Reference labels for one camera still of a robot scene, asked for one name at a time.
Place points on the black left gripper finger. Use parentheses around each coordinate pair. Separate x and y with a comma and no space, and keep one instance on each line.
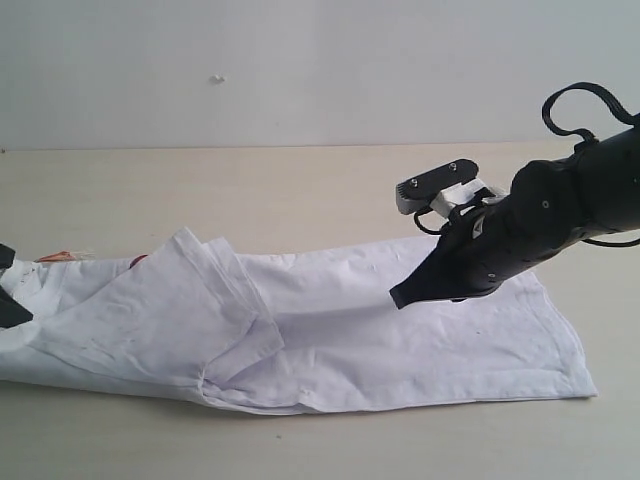
(12,313)

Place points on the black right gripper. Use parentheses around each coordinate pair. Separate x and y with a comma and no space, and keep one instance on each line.
(491,244)

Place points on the white t-shirt red lettering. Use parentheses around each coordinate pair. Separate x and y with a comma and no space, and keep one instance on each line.
(286,334)

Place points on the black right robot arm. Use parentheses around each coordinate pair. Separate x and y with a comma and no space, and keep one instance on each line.
(607,182)

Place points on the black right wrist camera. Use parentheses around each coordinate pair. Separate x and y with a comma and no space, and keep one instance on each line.
(416,194)

